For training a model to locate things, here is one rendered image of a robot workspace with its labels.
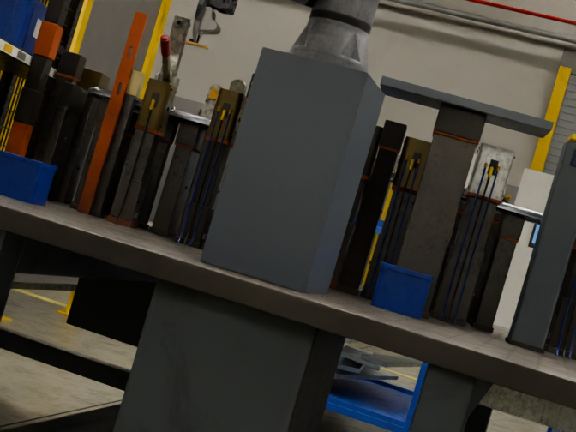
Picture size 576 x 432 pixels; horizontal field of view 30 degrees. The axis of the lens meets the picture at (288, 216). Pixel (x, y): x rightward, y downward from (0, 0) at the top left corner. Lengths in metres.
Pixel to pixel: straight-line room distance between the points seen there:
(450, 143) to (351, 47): 0.43
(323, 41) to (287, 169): 0.24
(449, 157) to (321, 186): 0.49
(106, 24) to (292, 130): 3.80
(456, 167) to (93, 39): 3.48
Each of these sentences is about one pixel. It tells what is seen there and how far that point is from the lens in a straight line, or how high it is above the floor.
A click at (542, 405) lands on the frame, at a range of 2.91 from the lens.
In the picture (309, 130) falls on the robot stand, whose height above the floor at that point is 0.98.
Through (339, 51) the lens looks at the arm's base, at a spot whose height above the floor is 1.13.
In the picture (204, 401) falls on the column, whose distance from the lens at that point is 1.87.
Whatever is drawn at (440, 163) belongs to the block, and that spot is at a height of 1.02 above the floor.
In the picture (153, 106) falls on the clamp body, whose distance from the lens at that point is 2.55.
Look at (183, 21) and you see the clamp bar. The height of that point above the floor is 1.20.
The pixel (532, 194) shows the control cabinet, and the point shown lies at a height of 1.78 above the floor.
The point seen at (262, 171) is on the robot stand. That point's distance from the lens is 1.90.
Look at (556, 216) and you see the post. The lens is 2.31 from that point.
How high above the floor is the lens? 0.80
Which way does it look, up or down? 1 degrees up
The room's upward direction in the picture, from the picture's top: 16 degrees clockwise
